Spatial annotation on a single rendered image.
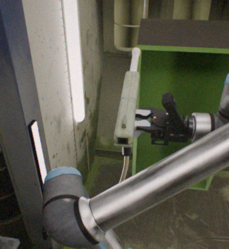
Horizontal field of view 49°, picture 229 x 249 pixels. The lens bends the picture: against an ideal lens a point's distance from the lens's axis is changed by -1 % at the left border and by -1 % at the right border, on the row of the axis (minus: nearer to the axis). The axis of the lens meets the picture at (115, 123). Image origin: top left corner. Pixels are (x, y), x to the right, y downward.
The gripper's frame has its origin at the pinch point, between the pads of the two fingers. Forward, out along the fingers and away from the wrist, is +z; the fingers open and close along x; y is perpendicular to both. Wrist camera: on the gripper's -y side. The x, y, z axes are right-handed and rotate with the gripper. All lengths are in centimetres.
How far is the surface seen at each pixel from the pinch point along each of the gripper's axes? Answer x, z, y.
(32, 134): 29, 49, 42
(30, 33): 58, 51, 1
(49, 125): 50, 50, 56
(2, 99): 32, 61, 23
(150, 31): 76, -8, 6
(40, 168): 24, 49, 65
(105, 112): 161, 34, 141
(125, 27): 180, 14, 48
